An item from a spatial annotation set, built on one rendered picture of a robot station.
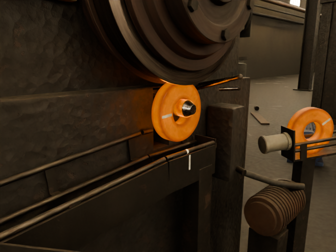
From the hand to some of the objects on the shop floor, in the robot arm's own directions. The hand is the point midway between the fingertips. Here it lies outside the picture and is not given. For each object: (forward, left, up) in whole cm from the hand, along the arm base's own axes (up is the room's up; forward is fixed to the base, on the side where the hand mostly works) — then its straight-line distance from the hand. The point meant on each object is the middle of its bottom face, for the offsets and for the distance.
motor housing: (+66, +22, -65) cm, 95 cm away
